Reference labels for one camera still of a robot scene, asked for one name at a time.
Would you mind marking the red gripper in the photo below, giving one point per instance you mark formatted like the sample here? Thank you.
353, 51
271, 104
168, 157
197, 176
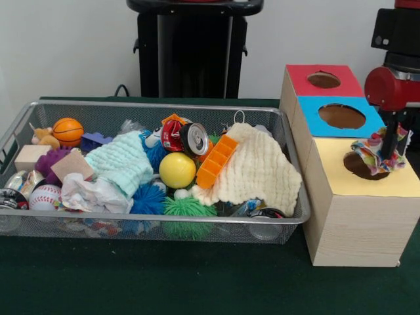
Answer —
393, 92

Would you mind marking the multicoloured patterned cloth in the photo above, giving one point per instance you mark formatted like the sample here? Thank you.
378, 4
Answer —
370, 154

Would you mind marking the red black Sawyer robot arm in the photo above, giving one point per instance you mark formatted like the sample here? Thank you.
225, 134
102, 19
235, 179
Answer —
400, 33

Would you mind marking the wooden box with three holes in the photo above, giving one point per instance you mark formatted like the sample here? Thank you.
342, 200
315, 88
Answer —
357, 229

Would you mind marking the shallow mesh bin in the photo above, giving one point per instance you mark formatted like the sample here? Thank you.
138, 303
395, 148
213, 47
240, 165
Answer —
197, 229

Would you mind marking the cream knitted cloth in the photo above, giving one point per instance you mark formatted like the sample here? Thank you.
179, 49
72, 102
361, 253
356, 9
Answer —
256, 170

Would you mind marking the orange plastic brick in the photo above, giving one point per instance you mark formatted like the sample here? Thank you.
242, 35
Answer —
213, 164

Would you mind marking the black drinks can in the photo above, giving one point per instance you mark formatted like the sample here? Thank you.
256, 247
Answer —
193, 141

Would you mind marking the yellow ball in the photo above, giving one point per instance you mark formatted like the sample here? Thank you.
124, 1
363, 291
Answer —
177, 170

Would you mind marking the green spiky ball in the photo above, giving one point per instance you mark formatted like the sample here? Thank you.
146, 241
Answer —
187, 208

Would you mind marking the blue spiky ball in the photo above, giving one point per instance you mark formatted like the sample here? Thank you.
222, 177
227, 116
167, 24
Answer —
147, 200

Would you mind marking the mint knitted cloth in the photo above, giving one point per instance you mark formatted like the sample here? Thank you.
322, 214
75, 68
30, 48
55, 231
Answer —
121, 160

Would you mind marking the dark green tablecloth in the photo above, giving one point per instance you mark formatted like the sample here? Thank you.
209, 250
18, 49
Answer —
164, 282

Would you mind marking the white crumpled paper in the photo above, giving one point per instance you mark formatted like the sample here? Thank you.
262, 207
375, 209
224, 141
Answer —
95, 195

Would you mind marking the orange basketball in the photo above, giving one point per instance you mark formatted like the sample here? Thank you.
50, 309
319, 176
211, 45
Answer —
67, 131

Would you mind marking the white baseball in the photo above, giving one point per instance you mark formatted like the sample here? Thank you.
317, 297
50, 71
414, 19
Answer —
44, 197

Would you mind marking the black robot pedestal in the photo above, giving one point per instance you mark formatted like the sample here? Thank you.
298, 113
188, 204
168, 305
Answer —
197, 49

